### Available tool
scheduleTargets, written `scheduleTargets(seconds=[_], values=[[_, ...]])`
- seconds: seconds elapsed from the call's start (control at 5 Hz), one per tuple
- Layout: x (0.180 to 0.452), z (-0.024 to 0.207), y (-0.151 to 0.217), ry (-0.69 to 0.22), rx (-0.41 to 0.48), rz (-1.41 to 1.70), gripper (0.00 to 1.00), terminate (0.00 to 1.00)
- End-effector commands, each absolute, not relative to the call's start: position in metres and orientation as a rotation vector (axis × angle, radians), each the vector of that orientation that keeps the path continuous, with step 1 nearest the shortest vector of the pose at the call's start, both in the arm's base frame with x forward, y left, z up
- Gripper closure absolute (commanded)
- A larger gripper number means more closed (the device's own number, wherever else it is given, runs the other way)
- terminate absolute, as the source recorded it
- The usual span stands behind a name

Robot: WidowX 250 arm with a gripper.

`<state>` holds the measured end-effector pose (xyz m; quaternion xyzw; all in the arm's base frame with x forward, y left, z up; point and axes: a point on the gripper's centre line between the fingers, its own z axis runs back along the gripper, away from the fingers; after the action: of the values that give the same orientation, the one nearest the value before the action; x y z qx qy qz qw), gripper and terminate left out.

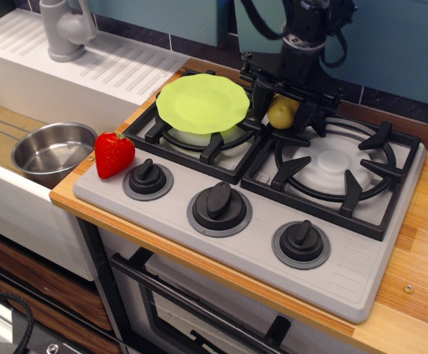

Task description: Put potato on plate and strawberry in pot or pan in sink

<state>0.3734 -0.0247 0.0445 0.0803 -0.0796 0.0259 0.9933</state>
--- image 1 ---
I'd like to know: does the black braided cable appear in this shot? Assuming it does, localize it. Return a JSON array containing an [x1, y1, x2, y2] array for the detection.
[[0, 291, 35, 354]]

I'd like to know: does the upper wooden drawer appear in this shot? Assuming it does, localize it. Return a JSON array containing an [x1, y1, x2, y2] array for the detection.
[[0, 235, 106, 322]]

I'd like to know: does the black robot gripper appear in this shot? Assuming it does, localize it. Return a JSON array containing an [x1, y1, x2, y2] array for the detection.
[[241, 42, 343, 136]]

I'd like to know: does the white toy sink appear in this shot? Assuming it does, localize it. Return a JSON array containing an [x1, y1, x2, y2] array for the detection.
[[0, 10, 187, 281]]

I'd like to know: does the grey toy stove top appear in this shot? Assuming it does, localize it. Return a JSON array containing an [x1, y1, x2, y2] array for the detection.
[[72, 69, 428, 324]]

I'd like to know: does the black oven door handle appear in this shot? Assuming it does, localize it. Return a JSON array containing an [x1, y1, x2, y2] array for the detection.
[[110, 253, 291, 353]]

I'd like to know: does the toy oven door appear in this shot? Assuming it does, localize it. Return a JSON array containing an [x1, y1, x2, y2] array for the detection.
[[108, 246, 348, 354]]

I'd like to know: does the black stove knob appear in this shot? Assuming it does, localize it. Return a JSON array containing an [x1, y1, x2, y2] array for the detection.
[[122, 159, 174, 201], [272, 220, 331, 271], [187, 181, 253, 238]]

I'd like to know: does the black left stove knob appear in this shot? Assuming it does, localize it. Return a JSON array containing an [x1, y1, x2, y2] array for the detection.
[[122, 159, 174, 201]]

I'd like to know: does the black left burner grate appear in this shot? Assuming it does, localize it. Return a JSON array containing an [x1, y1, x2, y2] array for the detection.
[[122, 69, 274, 185]]

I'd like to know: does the black right stove knob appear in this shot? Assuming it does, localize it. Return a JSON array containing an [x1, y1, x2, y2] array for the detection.
[[272, 220, 331, 271]]

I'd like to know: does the lower wooden drawer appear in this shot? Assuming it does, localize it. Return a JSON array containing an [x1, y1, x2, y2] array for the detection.
[[0, 277, 122, 354]]

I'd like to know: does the red toy strawberry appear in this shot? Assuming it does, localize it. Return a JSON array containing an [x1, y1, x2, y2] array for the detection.
[[94, 132, 136, 179]]

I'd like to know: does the small steel pot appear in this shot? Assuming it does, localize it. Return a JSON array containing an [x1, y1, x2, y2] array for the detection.
[[0, 120, 97, 189]]

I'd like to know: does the wooden drawer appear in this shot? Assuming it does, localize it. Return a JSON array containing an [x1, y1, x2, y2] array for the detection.
[[0, 235, 106, 322], [0, 277, 122, 354]]

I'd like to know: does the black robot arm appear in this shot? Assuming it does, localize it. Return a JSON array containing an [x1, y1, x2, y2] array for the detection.
[[241, 1, 356, 137]]

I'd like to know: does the grey toy faucet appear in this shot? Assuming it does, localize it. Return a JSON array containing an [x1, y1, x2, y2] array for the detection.
[[39, 0, 97, 63]]

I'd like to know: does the yellow toy potato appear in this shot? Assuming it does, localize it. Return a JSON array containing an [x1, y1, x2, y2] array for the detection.
[[267, 94, 300, 129]]

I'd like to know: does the black middle stove knob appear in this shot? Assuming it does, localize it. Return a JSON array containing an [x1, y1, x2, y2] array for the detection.
[[187, 181, 253, 238]]

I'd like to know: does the light green plastic plate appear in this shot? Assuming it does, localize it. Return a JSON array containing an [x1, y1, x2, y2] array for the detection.
[[156, 74, 250, 134]]

